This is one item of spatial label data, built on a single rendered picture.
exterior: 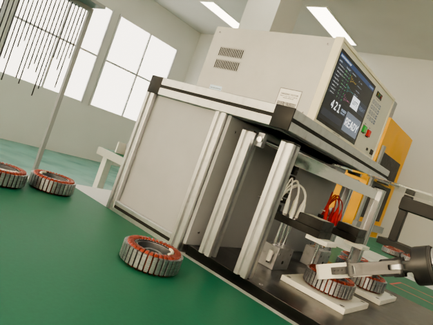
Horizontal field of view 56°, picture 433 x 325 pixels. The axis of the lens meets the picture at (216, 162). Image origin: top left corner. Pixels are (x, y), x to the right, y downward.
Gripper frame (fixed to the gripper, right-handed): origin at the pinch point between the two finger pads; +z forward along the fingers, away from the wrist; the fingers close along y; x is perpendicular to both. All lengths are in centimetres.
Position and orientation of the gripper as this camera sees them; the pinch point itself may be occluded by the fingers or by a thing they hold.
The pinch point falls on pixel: (334, 271)
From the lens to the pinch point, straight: 96.5
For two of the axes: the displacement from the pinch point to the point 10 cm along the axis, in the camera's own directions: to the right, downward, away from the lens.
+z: -8.0, 2.1, 5.6
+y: 6.0, 1.9, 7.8
